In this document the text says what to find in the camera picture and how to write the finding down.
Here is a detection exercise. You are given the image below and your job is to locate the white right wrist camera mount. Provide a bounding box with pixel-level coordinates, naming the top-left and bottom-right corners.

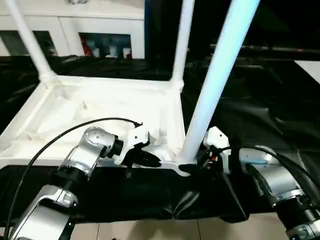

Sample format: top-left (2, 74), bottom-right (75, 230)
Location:
top-left (203, 126), bottom-right (232, 175)

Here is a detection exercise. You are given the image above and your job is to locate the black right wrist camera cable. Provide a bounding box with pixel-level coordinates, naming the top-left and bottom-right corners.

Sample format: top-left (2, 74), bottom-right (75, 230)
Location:
top-left (217, 144), bottom-right (320, 198)

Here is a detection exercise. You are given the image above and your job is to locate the black left wrist camera cable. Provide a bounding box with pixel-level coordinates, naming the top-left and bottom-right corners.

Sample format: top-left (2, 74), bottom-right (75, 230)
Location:
top-left (2, 117), bottom-right (143, 240)

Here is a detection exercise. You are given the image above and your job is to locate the white glass-door cabinet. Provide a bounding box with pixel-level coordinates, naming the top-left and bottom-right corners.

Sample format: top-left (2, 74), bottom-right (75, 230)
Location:
top-left (0, 0), bottom-right (146, 59)

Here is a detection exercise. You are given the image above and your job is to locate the white plastic table top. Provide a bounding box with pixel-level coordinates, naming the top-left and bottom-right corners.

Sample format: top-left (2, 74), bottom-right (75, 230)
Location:
top-left (0, 74), bottom-right (198, 178)

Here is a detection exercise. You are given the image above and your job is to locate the black backdrop cloth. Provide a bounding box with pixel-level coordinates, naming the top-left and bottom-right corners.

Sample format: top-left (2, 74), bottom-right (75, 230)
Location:
top-left (144, 0), bottom-right (320, 61)

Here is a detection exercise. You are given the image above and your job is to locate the white flat board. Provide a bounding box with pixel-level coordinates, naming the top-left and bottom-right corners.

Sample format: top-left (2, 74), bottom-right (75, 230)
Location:
top-left (294, 59), bottom-right (320, 85)

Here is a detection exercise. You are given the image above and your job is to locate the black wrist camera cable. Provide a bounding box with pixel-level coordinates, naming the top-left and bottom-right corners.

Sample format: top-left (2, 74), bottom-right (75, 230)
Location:
top-left (217, 144), bottom-right (320, 198)
top-left (2, 117), bottom-right (143, 240)

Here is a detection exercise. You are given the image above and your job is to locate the dark metal rod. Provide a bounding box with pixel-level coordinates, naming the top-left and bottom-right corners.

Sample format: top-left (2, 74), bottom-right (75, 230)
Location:
top-left (209, 44), bottom-right (320, 55)

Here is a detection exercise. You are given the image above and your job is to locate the white plastic table leg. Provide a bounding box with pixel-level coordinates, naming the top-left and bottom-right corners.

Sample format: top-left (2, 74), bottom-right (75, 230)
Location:
top-left (178, 0), bottom-right (261, 167)
top-left (169, 0), bottom-right (196, 87)
top-left (4, 0), bottom-right (57, 82)

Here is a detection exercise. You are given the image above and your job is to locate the black table mat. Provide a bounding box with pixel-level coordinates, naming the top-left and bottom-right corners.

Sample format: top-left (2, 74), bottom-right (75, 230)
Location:
top-left (0, 53), bottom-right (320, 223)

